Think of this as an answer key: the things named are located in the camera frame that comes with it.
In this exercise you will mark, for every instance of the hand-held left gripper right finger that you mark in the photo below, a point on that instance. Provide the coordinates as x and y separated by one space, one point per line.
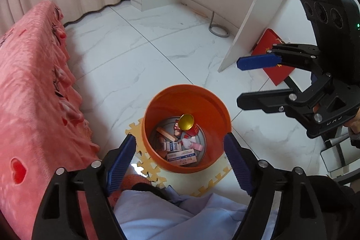
237 164

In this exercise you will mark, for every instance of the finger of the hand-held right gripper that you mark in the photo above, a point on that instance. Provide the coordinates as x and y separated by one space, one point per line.
258 99
256 61

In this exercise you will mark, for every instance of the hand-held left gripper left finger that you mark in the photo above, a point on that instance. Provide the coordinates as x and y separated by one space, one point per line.
122 164

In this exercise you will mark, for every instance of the pink plastic holder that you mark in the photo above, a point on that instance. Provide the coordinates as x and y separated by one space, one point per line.
198 147

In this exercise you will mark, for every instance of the small wooden block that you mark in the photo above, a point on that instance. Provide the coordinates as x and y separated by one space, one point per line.
167 133

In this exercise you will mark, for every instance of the small medicine carton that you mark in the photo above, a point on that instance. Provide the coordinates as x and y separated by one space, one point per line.
173 146

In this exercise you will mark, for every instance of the red and white cloth bundle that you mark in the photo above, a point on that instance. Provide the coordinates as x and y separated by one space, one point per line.
187 142

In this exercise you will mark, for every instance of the white and blue medicine box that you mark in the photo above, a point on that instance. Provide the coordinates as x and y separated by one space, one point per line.
181 157

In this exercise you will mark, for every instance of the small red printed packet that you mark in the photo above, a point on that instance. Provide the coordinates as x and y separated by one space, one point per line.
177 129

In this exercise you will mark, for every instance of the red paper cup gold rim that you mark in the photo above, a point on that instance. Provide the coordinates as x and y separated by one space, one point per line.
186 122

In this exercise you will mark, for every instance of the orange trash bin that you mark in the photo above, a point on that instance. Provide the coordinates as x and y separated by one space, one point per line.
157 105

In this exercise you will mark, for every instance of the person's right hand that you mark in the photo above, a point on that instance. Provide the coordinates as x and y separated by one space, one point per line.
355 124

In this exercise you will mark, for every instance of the coral fuzzy cloth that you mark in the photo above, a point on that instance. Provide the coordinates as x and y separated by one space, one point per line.
132 179

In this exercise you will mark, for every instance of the red booklet on floor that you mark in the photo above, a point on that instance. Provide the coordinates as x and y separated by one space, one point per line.
265 46

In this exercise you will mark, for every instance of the yellow foam puzzle mat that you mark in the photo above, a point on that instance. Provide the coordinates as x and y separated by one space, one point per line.
213 181

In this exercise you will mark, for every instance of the black cloth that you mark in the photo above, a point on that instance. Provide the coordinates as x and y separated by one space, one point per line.
149 189

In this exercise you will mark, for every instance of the light blue garment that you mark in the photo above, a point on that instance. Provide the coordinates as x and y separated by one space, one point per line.
168 217

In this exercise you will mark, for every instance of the pink printed blanket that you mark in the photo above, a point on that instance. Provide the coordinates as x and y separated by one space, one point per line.
36 88

